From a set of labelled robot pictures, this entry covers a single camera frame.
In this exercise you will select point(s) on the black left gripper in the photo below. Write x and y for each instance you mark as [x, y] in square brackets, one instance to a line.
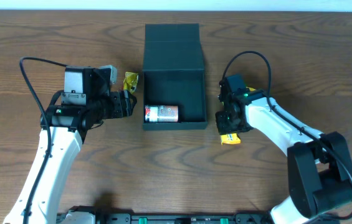
[125, 103]

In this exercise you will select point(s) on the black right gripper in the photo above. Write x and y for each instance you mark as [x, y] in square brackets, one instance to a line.
[224, 116]

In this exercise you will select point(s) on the orange Le-mond biscuit packet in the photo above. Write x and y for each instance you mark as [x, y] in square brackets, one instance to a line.
[230, 139]

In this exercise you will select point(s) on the red Pringles can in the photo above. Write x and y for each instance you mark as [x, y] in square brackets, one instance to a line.
[161, 114]

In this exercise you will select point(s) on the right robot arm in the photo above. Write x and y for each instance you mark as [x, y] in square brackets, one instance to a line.
[319, 164]

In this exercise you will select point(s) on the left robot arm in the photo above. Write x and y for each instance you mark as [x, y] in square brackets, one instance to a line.
[84, 103]

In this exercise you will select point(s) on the yellow crumpled snack packet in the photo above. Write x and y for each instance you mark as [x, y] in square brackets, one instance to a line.
[130, 81]

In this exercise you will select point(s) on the dark green open gift box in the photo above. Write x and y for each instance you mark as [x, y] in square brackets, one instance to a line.
[174, 75]

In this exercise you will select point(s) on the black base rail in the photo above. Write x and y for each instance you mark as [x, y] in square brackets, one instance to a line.
[83, 214]

